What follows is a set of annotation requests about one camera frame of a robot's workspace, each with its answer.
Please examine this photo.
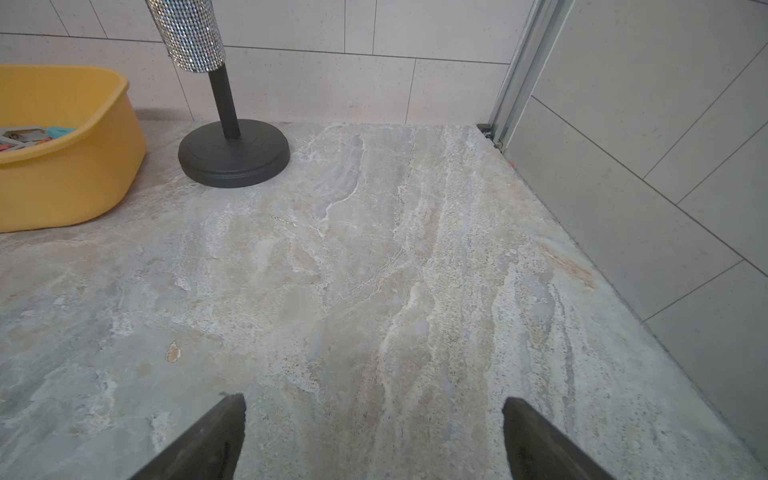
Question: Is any yellow plastic storage box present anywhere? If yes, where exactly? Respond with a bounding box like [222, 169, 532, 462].
[1, 64, 147, 233]

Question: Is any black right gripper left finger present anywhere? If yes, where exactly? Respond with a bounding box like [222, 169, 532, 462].
[130, 393, 247, 480]

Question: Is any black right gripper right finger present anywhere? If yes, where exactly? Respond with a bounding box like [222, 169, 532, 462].
[502, 397, 613, 480]

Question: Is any glittery stand with black base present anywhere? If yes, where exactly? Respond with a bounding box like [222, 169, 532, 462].
[146, 0, 290, 188]

